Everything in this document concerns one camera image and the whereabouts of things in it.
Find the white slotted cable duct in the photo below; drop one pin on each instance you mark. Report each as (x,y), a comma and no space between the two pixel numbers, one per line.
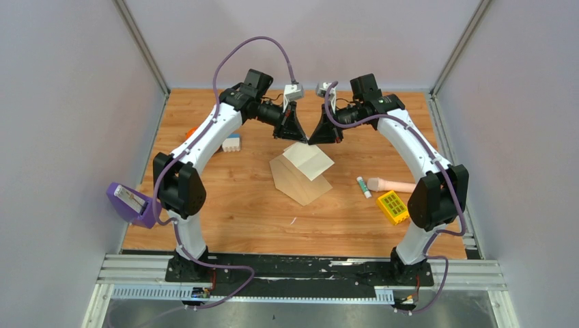
(182,293)

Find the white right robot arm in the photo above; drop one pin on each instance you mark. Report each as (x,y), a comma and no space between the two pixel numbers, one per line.
(437,203)

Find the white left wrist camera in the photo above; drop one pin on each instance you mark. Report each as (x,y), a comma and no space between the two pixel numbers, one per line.
(292,92)

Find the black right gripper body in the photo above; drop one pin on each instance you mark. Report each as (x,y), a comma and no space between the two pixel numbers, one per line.
(350,115)

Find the yellow building block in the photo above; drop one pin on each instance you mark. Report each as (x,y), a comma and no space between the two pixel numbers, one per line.
(393,207)

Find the lined letter paper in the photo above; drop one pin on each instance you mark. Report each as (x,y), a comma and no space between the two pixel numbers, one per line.
(309,160)

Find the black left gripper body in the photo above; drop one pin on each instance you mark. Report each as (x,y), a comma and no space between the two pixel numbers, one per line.
(270,113)

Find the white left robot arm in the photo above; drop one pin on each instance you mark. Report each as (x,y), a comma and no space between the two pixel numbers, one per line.
(178,188)

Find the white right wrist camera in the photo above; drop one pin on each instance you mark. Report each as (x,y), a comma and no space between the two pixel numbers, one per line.
(321,90)

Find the pink toy microphone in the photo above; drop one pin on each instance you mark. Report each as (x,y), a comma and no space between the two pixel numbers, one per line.
(379,184)

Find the tan paper envelope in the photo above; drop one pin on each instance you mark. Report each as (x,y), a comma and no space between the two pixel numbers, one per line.
(291,181)

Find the purple box with card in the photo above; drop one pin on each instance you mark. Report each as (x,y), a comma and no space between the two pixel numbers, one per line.
(133,206)

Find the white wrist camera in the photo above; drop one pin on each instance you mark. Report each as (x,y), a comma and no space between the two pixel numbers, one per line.
(292,92)
(321,90)

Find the white and blue building block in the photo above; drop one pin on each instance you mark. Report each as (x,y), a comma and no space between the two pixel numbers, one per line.
(232,143)

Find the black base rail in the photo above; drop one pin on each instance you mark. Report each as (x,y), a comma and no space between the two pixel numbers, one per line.
(294,276)

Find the white green glue stick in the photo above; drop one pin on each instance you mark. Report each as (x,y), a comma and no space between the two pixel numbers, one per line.
(364,188)

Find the orange curved toy track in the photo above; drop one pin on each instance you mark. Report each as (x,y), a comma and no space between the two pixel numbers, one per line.
(190,133)

